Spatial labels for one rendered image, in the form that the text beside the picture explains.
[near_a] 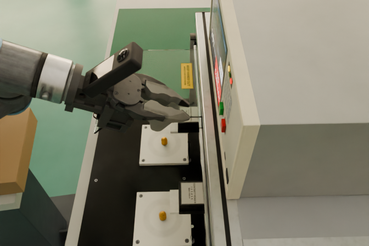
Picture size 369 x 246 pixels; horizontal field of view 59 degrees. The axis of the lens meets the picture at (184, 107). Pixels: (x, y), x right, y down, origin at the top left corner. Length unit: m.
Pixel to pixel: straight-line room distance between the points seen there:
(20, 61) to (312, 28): 0.46
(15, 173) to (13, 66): 0.56
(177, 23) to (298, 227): 1.17
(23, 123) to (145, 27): 0.71
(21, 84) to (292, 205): 0.47
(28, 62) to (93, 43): 2.23
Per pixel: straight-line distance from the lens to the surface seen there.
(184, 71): 0.84
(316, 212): 0.60
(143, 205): 0.94
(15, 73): 0.54
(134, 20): 1.60
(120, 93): 0.54
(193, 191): 0.79
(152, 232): 0.91
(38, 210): 1.47
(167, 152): 1.02
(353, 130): 0.47
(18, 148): 1.10
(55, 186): 1.97
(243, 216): 0.57
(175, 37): 1.48
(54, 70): 0.54
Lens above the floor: 1.63
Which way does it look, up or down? 49 degrees down
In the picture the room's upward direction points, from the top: straight up
